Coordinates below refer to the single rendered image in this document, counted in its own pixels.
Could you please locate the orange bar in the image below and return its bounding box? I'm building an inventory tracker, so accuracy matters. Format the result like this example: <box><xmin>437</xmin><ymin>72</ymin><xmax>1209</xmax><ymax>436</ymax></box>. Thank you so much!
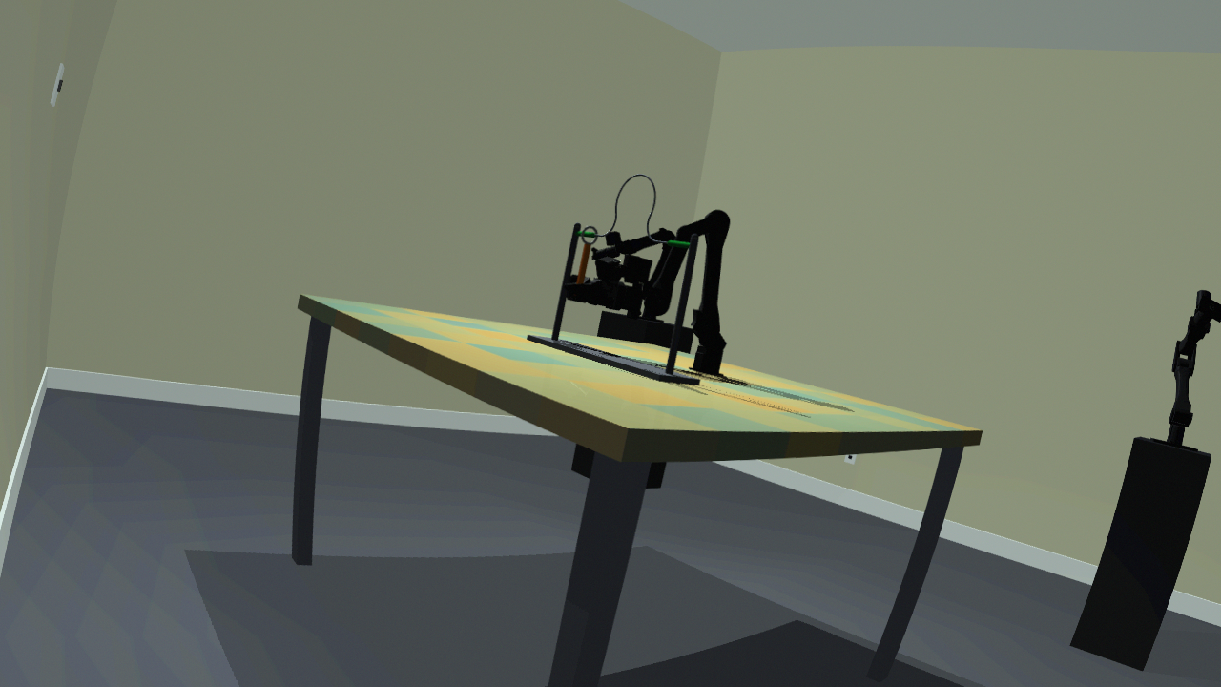
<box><xmin>576</xmin><ymin>226</ymin><xmax>598</xmax><ymax>283</ymax></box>

